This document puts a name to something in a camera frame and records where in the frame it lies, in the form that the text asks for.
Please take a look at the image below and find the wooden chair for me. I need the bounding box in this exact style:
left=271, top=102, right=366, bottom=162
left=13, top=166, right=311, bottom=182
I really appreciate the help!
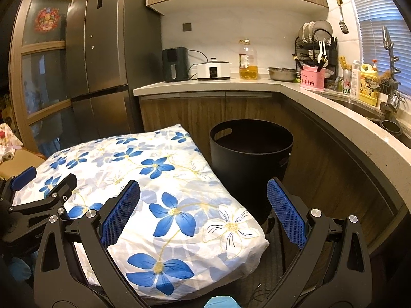
left=0, top=148, right=47, bottom=180

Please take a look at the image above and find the window blind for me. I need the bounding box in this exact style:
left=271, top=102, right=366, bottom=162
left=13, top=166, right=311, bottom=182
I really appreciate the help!
left=350, top=0, right=411, bottom=97

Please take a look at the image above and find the pink utensil holder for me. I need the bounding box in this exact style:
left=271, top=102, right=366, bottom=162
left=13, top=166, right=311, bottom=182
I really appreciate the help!
left=300, top=65, right=325, bottom=91

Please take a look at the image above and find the grey refrigerator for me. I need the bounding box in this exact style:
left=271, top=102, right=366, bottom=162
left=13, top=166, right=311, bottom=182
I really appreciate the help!
left=64, top=0, right=163, bottom=142

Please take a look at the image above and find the person's right hand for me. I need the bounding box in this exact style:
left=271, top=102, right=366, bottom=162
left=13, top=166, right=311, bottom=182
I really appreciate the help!
left=205, top=296, right=241, bottom=308

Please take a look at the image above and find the white bottle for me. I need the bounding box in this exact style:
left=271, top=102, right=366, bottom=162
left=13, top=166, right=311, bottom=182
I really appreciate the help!
left=350, top=60, right=362, bottom=98

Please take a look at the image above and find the hanging metal spatula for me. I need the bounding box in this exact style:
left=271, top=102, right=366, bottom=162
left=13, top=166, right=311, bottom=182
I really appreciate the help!
left=335, top=0, right=349, bottom=35

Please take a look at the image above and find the red round door decoration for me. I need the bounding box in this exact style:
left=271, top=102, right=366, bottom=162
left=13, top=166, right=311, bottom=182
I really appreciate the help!
left=34, top=6, right=61, bottom=33

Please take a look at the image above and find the white rice cooker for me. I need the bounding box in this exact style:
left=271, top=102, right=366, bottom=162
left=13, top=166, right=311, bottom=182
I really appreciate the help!
left=197, top=57, right=232, bottom=80

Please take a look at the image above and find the blue floral blanket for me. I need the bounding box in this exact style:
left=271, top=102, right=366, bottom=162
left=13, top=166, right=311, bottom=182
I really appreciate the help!
left=30, top=123, right=270, bottom=307

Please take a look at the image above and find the silver green can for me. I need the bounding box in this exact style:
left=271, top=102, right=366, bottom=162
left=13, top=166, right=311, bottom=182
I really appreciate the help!
left=342, top=69, right=352, bottom=95

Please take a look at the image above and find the cooking oil bottle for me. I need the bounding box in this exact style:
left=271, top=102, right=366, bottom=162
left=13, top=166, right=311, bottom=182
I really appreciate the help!
left=238, top=39, right=259, bottom=80

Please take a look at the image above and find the black dish rack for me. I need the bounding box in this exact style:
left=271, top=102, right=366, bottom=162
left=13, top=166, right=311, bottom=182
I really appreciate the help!
left=295, top=20, right=338, bottom=81

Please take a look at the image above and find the steel bowl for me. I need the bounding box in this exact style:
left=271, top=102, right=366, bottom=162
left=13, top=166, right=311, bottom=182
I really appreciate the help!
left=267, top=67, right=299, bottom=82

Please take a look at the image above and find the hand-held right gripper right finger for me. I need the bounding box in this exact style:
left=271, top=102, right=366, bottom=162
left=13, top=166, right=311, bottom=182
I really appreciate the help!
left=257, top=178, right=373, bottom=308

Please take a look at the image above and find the floral cloth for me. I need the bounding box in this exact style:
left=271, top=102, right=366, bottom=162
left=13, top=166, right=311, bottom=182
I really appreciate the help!
left=0, top=122, right=23, bottom=164

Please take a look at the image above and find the black round bin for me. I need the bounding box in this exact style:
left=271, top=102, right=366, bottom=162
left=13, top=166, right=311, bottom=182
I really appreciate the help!
left=209, top=119, right=294, bottom=223

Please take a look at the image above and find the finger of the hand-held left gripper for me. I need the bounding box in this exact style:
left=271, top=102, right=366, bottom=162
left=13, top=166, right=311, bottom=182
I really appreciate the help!
left=10, top=174, right=78, bottom=228
left=0, top=166, right=37, bottom=207

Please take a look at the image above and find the wooden glass door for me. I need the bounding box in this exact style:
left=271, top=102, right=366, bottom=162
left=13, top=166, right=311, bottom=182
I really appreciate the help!
left=10, top=0, right=92, bottom=155

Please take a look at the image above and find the yellow detergent bottle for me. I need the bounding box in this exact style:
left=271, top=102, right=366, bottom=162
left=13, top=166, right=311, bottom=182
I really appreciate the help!
left=359, top=59, right=379, bottom=106

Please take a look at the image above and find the steel faucet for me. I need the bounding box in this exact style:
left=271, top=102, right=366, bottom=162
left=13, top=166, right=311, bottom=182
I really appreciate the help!
left=382, top=26, right=403, bottom=81

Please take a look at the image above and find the large white plate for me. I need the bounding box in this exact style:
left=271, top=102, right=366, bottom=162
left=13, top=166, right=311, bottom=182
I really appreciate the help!
left=313, top=20, right=333, bottom=39

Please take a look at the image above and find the steel sink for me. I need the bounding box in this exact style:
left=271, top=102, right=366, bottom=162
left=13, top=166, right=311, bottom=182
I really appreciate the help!
left=334, top=98, right=411, bottom=148

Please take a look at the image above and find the steel cup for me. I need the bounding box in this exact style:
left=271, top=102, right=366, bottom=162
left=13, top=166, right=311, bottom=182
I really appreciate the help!
left=380, top=119, right=403, bottom=136

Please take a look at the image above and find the black air fryer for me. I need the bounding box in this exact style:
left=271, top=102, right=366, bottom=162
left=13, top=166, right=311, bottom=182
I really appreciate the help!
left=161, top=47, right=190, bottom=82

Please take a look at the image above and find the person's left hand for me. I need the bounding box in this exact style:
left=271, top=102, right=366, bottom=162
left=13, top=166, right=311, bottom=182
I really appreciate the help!
left=10, top=258, right=33, bottom=283

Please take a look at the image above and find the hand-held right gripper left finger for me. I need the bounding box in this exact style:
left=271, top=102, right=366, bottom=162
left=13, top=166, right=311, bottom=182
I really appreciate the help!
left=34, top=180, right=151, bottom=308

